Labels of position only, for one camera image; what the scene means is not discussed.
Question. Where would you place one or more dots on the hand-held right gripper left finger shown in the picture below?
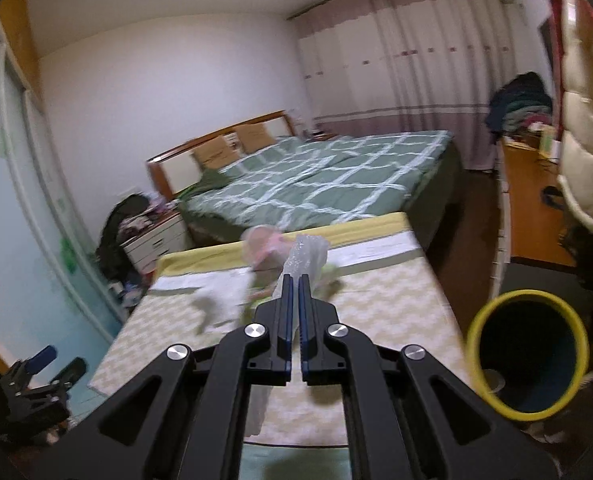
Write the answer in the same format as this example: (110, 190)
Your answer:
(287, 310)

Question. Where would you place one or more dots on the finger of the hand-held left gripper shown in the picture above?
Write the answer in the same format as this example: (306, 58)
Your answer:
(34, 360)
(66, 375)

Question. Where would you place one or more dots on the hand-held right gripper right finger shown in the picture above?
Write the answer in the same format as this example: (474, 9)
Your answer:
(305, 310)

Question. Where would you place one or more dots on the clear plastic wrap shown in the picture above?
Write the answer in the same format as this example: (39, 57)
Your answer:
(304, 255)

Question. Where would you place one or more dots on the yellow rimmed round bin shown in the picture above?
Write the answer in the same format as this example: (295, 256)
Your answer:
(531, 350)

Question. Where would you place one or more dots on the pink crumpled wrapper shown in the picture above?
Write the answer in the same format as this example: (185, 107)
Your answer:
(264, 242)

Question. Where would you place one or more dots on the chevron patterned tablecloth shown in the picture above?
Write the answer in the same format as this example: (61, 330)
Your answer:
(386, 310)

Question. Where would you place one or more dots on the green plaid duvet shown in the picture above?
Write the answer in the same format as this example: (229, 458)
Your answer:
(316, 180)

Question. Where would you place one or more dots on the white wooden nightstand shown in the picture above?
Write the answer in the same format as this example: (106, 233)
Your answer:
(159, 242)

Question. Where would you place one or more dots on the dark green blanket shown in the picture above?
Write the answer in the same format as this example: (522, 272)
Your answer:
(214, 179)

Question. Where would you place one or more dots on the sliding wardrobe doors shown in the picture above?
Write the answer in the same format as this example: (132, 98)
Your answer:
(21, 210)

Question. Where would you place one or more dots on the dark clothes pile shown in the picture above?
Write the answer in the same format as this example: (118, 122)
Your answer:
(119, 230)

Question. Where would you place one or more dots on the brown pillow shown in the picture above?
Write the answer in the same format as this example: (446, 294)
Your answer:
(256, 136)
(211, 152)

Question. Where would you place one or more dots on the small wooden bedside table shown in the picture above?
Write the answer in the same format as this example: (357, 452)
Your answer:
(324, 136)

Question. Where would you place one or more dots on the wooden bed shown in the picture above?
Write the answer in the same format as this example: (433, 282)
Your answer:
(176, 170)

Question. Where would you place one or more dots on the orange wooden desk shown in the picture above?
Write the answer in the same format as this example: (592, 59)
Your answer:
(531, 210)

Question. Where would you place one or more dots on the pink white curtain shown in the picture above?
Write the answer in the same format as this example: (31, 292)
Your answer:
(416, 60)

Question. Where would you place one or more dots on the mixed clothes pile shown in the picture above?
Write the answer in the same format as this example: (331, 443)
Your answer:
(518, 105)

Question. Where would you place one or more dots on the pale green box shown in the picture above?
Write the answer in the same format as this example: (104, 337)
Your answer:
(548, 141)

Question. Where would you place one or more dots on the cream puffer jacket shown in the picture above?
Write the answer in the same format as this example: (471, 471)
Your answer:
(583, 135)

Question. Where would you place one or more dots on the black flat screen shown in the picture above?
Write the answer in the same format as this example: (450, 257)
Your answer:
(547, 55)

